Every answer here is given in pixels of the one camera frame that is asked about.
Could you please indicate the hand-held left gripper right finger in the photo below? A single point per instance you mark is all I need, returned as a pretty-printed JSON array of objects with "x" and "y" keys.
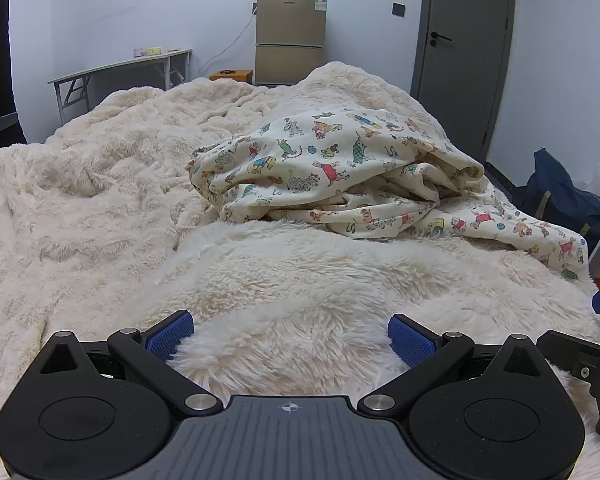
[{"x": 410, "y": 338}]

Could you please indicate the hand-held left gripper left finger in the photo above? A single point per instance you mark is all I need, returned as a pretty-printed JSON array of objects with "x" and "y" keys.
[{"x": 167, "y": 336}]

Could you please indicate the cream dog print garment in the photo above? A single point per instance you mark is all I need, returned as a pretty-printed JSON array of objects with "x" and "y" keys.
[{"x": 330, "y": 170}]

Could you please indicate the fluffy cream blanket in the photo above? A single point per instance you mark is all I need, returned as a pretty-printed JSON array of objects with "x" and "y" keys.
[{"x": 130, "y": 235}]

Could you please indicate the dark blue bag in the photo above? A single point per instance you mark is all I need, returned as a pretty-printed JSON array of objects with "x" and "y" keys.
[{"x": 555, "y": 200}]

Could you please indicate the grey door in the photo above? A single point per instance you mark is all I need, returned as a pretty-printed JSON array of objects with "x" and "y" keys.
[{"x": 460, "y": 85}]

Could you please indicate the grey folding table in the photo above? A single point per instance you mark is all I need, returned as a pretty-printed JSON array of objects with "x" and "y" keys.
[{"x": 120, "y": 62}]

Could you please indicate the yellow box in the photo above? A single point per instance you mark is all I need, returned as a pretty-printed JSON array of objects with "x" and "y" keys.
[{"x": 155, "y": 50}]

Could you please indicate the dark wall switch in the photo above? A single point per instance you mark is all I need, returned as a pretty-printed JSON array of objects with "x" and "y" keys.
[{"x": 399, "y": 9}]

